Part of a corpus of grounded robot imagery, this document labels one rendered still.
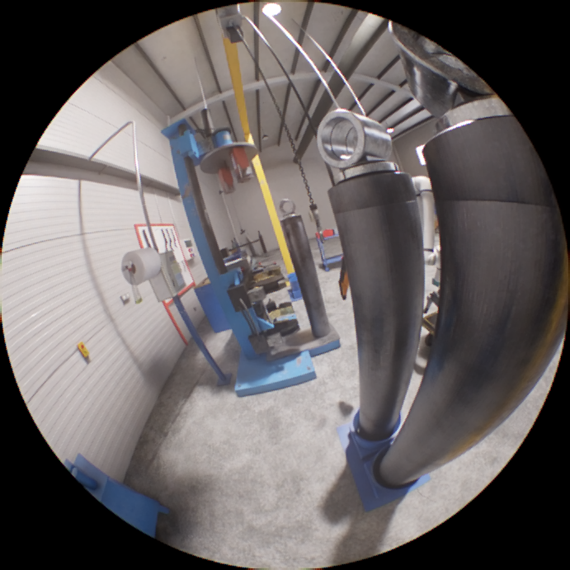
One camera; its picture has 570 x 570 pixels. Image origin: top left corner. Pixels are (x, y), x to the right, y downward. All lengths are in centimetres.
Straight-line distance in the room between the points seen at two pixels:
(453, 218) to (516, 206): 7
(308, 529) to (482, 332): 140
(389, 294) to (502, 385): 29
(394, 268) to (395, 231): 7
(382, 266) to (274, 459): 146
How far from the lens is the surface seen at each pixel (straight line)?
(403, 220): 37
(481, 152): 16
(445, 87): 24
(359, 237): 37
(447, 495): 155
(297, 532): 147
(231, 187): 191
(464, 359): 22
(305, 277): 171
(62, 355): 219
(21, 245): 237
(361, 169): 39
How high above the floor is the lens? 141
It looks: 18 degrees down
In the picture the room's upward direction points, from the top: 18 degrees counter-clockwise
